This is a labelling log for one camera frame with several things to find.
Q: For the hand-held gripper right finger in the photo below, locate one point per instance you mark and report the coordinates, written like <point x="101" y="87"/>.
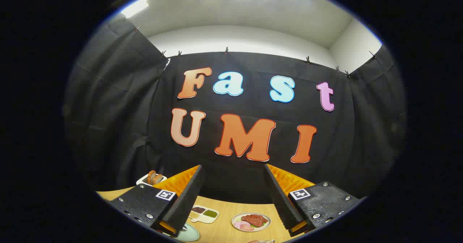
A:
<point x="280" y="196"/>

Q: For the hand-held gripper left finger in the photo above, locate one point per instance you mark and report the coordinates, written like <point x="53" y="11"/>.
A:
<point x="190" y="196"/>

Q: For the pile of dark beans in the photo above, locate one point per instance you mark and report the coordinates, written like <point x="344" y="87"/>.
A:
<point x="198" y="209"/>

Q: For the pile of yellow soybeans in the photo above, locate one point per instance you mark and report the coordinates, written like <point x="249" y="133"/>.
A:
<point x="194" y="215"/>

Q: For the pile of green beans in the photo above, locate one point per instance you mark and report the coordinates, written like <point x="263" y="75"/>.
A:
<point x="210" y="213"/>

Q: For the white divided dish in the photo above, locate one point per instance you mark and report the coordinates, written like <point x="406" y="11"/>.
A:
<point x="207" y="220"/>

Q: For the brown steak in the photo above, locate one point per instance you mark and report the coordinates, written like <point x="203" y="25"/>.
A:
<point x="255" y="220"/>

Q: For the light blue round plate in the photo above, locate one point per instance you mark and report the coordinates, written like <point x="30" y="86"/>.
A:
<point x="190" y="234"/>

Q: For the brown bread slice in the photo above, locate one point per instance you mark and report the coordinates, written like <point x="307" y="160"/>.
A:
<point x="154" y="177"/>

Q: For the red pink ham slice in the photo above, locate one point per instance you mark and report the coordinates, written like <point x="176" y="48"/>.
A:
<point x="247" y="227"/>

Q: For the beige oval plate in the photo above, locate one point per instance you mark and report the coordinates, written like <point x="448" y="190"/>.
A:
<point x="237" y="219"/>

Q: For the pale pink ham slice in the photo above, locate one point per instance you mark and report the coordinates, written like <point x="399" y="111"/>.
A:
<point x="238" y="224"/>

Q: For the cream white toaster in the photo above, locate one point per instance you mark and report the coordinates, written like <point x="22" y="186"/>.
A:
<point x="141" y="180"/>

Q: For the row of black cloth clips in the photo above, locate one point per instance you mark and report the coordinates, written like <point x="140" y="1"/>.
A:
<point x="226" y="50"/>

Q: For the ceiling light panel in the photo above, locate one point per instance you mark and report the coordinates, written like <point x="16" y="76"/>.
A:
<point x="134" y="8"/>

